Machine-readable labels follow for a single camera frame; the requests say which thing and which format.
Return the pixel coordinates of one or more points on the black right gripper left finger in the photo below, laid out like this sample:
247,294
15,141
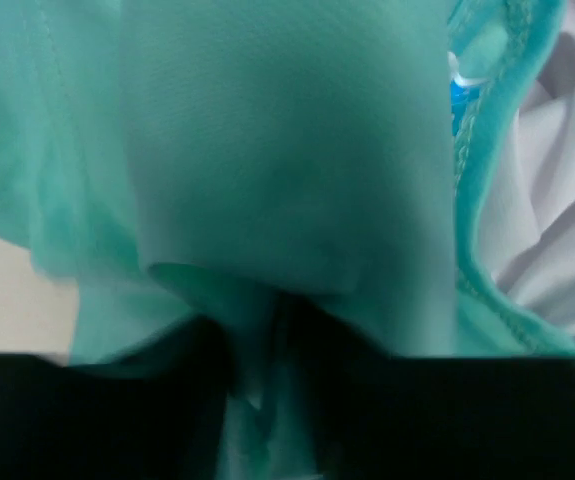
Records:
153,413

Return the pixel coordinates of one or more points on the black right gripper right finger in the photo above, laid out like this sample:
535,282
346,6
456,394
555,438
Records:
375,416

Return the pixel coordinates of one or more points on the teal t shirt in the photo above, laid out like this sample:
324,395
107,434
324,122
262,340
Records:
229,151

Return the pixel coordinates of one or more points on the white t shirt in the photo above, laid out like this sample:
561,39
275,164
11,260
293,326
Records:
527,229

